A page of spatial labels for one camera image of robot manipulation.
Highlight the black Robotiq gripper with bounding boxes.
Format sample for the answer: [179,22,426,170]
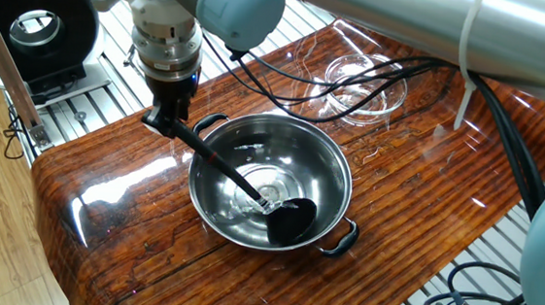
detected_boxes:
[139,66,201,141]

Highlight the black ladle red-tipped handle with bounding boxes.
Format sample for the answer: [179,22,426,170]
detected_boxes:
[131,112,325,250]

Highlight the clear glass bowl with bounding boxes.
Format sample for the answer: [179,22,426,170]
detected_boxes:
[321,49,412,130]

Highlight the small metal hand tool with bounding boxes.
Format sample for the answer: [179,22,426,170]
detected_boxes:
[121,43,139,69]

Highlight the wood-grain vinyl table cover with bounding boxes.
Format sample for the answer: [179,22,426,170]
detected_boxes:
[19,0,545,305]

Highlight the white zip tie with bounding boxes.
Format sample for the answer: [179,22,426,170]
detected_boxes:
[451,0,488,133]

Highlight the thin black cable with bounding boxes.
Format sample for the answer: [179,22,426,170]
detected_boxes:
[0,103,39,163]

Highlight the steel pot black handles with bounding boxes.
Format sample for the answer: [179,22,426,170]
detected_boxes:
[181,106,369,261]

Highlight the brown frame bar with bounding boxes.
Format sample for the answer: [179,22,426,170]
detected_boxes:
[0,0,66,153]

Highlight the dark base cables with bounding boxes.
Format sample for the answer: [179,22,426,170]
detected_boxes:
[424,256,531,305]

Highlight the thick black cable bundle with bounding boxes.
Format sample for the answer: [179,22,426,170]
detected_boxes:
[456,73,545,221]

